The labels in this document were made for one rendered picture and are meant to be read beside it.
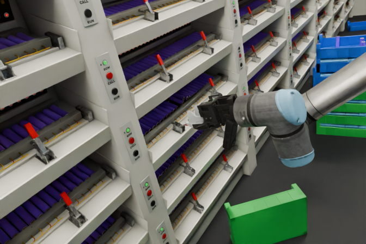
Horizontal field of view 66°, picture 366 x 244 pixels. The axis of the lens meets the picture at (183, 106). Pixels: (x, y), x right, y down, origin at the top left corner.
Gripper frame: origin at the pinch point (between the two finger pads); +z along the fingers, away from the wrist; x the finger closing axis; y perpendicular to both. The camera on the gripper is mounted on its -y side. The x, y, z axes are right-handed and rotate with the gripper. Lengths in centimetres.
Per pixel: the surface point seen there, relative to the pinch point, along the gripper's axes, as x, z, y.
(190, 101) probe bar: -14.6, 9.7, 1.9
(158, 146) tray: 10.8, 7.5, -2.1
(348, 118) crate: -94, -23, -53
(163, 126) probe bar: 3.4, 9.4, 1.4
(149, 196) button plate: 23.0, 6.2, -12.4
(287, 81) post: -113, 12, -32
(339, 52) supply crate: -93, -27, -14
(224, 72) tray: -42.3, 9.2, 2.9
